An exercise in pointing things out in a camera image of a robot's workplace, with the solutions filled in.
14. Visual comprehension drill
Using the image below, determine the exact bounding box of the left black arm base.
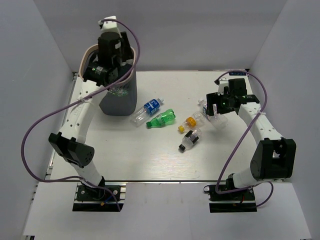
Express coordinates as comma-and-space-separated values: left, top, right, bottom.
72, 182, 126, 213

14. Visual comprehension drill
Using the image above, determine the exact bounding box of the grey mesh waste bin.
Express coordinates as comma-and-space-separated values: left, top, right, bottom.
78, 44, 137, 116

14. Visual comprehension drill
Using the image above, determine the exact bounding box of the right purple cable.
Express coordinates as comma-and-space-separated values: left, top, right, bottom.
214, 70, 274, 208

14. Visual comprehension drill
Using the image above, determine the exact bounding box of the purple cable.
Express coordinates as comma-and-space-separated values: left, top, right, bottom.
21, 19, 141, 210
214, 70, 274, 208

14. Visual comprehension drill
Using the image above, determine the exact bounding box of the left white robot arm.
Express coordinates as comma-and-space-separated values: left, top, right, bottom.
48, 30, 137, 200

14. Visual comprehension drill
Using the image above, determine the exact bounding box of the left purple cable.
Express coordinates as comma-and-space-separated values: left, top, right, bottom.
21, 19, 141, 210

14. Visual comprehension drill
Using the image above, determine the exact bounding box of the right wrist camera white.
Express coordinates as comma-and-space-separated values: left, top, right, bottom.
214, 77, 229, 95

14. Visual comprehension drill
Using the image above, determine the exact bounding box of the white label clear bottle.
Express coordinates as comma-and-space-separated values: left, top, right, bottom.
198, 99, 228, 130

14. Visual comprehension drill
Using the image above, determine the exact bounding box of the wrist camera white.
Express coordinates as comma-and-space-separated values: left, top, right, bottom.
98, 15, 120, 34
214, 77, 229, 95

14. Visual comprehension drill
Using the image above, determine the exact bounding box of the green plastic bottle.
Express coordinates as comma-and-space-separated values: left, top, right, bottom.
146, 108, 176, 129

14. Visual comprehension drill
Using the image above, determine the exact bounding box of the blue table label sticker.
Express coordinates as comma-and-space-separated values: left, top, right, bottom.
228, 71, 247, 76

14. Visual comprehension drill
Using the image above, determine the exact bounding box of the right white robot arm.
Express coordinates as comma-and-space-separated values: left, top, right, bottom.
206, 78, 297, 200

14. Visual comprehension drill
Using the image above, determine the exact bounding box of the black label black cap bottle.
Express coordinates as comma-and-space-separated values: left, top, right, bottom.
178, 128, 202, 152

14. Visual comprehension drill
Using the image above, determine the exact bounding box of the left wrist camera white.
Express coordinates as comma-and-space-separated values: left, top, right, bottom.
98, 15, 120, 34

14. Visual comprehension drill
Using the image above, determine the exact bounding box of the yellow cap small bottle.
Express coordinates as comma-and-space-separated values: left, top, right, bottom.
178, 111, 205, 133

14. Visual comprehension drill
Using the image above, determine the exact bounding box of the blue label plastic bottle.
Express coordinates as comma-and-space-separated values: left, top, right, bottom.
130, 97, 164, 127

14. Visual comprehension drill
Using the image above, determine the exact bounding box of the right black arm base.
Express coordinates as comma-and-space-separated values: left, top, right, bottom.
203, 184, 257, 213

